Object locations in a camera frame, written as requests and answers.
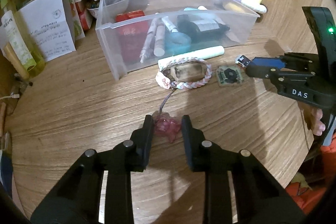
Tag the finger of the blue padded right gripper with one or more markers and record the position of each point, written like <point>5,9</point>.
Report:
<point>278,61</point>

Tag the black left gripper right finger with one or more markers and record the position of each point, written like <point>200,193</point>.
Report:
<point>193,139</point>

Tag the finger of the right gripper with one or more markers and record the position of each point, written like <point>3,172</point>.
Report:
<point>273,73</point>

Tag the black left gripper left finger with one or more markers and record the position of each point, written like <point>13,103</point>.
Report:
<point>142,139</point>

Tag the pink flower pendant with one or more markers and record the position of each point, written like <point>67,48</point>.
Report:
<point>166,126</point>

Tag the green flower mahjong tile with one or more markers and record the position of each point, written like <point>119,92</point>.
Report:
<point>229,75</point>

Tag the pink braided cord wooden charm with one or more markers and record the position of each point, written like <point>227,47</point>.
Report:
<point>184,73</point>

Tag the right hand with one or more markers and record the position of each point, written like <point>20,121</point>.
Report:
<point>317,126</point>

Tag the pale green white tube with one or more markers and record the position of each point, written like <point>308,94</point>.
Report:
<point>203,54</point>

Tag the large dark labelled bottle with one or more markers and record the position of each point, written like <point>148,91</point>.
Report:
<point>201,30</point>

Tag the blue tape roll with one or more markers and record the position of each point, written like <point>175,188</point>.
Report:
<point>177,43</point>

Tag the clear plastic storage bin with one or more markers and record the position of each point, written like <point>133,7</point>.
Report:
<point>240,22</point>

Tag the red foil packet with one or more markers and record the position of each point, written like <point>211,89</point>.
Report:
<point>131,38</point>

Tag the small white ointment tube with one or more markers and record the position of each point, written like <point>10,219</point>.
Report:
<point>172,28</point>

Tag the bowl of small trinkets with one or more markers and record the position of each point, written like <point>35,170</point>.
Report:
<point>112,7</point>

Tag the white folded paper box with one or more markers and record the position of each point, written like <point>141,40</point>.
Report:
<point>50,26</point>

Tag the yellow green oil bottle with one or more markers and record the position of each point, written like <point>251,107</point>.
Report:
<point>20,48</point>

